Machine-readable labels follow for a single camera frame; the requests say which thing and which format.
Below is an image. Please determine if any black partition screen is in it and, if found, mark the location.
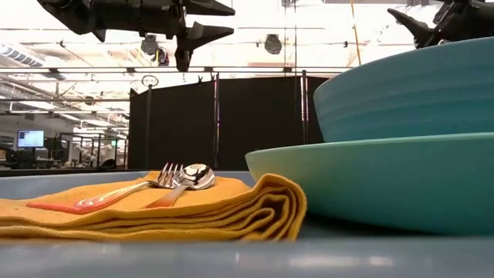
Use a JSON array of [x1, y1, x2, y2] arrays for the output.
[[128, 75, 329, 171]]

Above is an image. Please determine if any blue plastic tray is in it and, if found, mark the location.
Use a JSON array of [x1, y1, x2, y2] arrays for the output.
[[0, 171, 494, 278]]

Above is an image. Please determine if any black ring-topped pole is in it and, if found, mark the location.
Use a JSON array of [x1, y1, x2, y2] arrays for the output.
[[140, 74, 160, 170]]

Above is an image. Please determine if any teal plate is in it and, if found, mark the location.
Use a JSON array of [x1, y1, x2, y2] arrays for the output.
[[245, 132, 494, 236]]

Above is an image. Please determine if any lit computer monitor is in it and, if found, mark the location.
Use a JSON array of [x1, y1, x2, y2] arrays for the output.
[[17, 130, 46, 149]]

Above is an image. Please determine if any background robot workstation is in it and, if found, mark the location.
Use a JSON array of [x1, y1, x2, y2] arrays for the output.
[[57, 132, 129, 169]]

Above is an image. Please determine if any long white ceiling rail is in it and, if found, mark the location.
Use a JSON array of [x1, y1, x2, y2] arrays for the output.
[[0, 66, 353, 75]]

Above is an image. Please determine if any spoon with orange handle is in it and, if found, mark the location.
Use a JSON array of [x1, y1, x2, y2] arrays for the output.
[[144, 163, 216, 209]]

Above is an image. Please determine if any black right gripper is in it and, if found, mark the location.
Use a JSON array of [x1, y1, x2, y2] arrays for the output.
[[387, 0, 494, 49]]

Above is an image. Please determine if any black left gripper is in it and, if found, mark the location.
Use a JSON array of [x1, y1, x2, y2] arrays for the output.
[[90, 0, 236, 73]]

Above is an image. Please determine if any yellow cloth napkin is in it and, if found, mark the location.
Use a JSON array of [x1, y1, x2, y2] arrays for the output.
[[0, 171, 309, 242]]

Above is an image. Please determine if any fork with orange handle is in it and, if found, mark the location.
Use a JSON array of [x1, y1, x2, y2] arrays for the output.
[[25, 161, 185, 215]]

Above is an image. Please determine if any black ceiling cable reel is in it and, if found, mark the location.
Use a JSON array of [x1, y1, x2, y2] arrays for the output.
[[140, 33, 171, 67], [264, 33, 283, 56]]

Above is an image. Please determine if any light blue bowl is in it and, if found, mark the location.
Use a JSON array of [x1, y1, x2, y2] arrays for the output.
[[313, 36, 494, 143]]

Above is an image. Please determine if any yellow hanging cable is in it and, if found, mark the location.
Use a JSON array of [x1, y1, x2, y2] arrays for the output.
[[350, 0, 363, 66]]

